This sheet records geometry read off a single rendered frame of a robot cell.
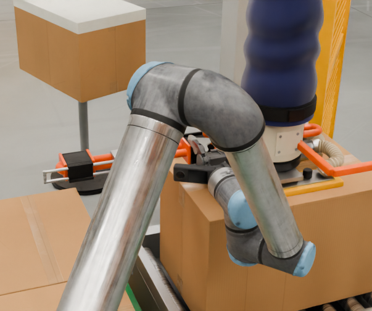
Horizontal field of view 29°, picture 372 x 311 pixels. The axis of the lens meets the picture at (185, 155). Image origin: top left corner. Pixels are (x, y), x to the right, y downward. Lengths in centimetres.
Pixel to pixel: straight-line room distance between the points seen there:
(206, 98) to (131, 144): 17
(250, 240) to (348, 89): 379
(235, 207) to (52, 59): 208
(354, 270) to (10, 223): 126
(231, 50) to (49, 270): 127
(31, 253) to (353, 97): 336
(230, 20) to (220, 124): 179
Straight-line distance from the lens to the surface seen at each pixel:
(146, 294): 240
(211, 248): 201
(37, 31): 372
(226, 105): 135
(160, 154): 138
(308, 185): 213
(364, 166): 202
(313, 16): 195
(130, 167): 137
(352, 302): 239
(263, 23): 194
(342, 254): 227
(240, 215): 176
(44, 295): 237
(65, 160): 195
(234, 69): 313
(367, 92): 550
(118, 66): 358
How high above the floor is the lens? 201
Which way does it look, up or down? 27 degrees down
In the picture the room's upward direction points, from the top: 1 degrees clockwise
